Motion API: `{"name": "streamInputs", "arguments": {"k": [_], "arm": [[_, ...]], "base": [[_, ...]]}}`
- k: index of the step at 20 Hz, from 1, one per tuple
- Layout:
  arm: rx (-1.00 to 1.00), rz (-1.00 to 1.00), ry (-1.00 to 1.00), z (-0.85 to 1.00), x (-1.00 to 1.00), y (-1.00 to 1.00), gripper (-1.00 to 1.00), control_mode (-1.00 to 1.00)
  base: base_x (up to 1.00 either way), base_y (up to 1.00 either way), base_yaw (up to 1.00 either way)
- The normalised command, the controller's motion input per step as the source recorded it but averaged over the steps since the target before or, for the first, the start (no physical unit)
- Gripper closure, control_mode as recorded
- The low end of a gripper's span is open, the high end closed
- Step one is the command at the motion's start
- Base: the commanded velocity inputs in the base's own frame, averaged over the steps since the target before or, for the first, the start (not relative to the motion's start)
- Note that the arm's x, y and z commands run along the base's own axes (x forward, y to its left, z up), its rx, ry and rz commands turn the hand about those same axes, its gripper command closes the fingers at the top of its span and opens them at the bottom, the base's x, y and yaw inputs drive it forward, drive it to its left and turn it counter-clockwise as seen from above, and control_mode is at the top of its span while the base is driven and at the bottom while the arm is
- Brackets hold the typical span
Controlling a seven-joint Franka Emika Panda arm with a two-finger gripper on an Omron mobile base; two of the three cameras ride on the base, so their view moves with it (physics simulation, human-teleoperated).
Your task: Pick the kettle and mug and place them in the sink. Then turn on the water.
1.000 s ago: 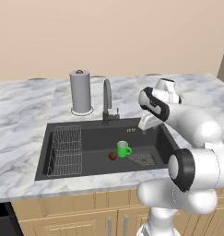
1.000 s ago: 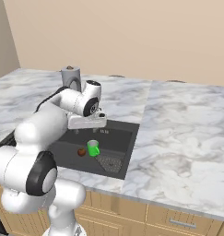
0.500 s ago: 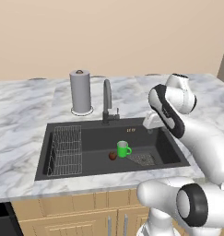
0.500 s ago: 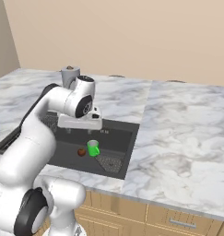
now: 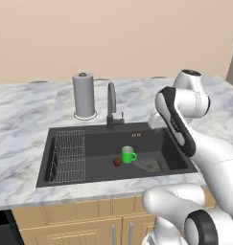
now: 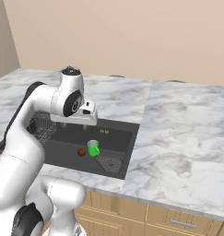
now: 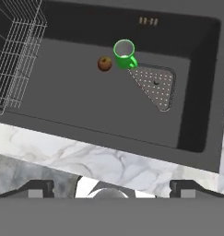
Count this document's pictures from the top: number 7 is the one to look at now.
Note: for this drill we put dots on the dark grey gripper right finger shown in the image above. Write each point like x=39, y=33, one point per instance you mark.
x=184, y=188

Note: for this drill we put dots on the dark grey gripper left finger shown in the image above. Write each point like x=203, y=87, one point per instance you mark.
x=39, y=188

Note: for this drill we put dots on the dark grey sink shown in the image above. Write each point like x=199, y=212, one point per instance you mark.
x=85, y=101

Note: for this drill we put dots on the green mug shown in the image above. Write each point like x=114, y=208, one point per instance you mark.
x=124, y=60

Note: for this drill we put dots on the white and grey round object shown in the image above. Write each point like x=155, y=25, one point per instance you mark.
x=110, y=193

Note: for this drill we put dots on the perforated grey drain plate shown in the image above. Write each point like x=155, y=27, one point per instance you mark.
x=156, y=86

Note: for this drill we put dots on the red-brown apple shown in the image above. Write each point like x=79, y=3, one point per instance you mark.
x=104, y=64

